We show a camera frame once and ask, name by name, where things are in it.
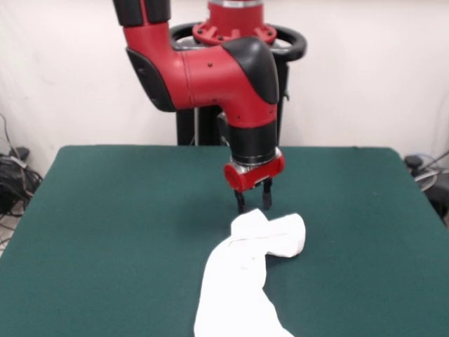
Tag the white towel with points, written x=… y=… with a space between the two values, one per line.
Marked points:
x=231 y=281

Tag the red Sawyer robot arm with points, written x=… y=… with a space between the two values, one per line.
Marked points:
x=210 y=77

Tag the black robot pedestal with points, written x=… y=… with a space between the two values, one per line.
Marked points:
x=286 y=87

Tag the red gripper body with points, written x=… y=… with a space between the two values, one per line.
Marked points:
x=252 y=173

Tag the dark green table cloth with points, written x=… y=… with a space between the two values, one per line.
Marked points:
x=105 y=245

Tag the black power adapter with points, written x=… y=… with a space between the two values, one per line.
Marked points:
x=21 y=152

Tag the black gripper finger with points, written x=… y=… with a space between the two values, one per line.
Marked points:
x=240 y=201
x=267 y=196

